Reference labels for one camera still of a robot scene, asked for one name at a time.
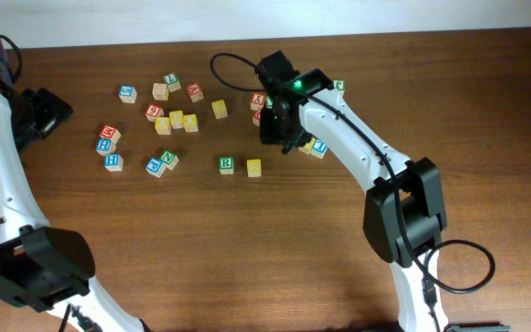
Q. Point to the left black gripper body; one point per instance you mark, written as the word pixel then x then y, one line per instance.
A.
pixel 43 114

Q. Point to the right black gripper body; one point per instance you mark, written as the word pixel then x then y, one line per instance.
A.
pixel 279 131

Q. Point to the yellow S block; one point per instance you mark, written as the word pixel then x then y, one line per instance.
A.
pixel 254 168

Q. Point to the green R letter block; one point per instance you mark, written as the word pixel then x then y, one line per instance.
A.
pixel 226 165

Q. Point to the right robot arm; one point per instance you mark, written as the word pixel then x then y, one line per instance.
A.
pixel 404 214

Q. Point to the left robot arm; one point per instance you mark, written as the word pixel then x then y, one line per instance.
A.
pixel 47 269

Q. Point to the green V letter block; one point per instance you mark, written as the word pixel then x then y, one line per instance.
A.
pixel 268 102

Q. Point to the red Q letter block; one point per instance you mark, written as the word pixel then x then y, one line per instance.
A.
pixel 257 118

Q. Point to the red Y letter block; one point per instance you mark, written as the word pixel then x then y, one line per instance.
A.
pixel 258 101

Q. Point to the yellow block beside Z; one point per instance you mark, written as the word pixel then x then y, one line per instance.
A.
pixel 306 148

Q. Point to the blue 1 number block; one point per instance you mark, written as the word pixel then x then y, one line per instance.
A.
pixel 318 149

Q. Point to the yellow lone block centre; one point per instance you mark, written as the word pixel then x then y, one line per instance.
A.
pixel 219 109

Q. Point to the green J letter block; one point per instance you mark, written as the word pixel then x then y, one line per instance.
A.
pixel 340 85

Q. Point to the red M letter block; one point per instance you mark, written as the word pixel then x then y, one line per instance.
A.
pixel 111 133

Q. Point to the blue H block upper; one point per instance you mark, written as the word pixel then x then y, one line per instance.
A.
pixel 105 146

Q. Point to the blue h block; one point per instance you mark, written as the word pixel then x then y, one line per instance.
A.
pixel 105 146
pixel 114 162

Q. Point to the blue H block lower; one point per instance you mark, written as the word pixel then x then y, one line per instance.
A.
pixel 114 162

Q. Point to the yellow block left cluster right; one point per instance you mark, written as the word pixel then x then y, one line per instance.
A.
pixel 190 123

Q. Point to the yellow block cluster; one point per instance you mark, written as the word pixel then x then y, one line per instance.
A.
pixel 163 126
pixel 176 119
pixel 190 123

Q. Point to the red A letter block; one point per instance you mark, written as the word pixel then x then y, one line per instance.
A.
pixel 194 92

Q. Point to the blue S letter block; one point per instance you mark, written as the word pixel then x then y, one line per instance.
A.
pixel 128 94

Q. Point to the yellow block left cluster middle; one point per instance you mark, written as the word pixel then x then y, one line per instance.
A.
pixel 176 119

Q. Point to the green N letter block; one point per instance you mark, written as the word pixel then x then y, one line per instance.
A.
pixel 169 159

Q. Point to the green L letter block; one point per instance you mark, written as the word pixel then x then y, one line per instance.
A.
pixel 172 81

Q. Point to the red 6 number block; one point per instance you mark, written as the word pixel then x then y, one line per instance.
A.
pixel 153 112

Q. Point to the yellow block left cluster front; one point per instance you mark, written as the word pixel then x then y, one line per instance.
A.
pixel 163 126

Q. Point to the plain wooden block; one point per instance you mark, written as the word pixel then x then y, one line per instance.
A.
pixel 160 92

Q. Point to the blue P letter block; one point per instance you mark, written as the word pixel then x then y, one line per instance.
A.
pixel 155 167

